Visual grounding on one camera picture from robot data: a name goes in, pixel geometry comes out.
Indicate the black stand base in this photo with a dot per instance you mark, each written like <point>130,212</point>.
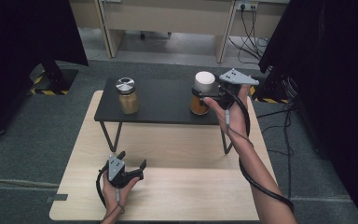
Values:
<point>56,81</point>
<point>272,88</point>

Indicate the glass jar with silver lid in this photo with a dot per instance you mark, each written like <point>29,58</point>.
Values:
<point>128,99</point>

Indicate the beige desk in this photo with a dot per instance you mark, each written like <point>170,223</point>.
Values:
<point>167,18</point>

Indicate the wall power outlet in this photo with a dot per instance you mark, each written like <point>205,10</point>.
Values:
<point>247,5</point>

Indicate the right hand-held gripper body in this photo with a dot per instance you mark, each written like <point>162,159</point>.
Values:
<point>237,77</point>

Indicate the person's right hand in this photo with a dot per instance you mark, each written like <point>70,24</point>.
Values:
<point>236,121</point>

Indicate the orange jar with white lid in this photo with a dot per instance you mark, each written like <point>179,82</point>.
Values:
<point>203,81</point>

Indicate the person's left hand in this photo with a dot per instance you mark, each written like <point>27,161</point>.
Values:
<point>113,199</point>

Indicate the black curtain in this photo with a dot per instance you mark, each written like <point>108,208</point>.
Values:
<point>18,46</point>
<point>332,77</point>

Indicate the black shelf with metal legs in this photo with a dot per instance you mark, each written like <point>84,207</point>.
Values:
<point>164,99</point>

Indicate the black tape strip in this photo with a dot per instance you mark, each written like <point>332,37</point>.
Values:
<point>57,198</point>

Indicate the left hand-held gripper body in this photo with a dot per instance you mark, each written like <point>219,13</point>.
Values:
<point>116,168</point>

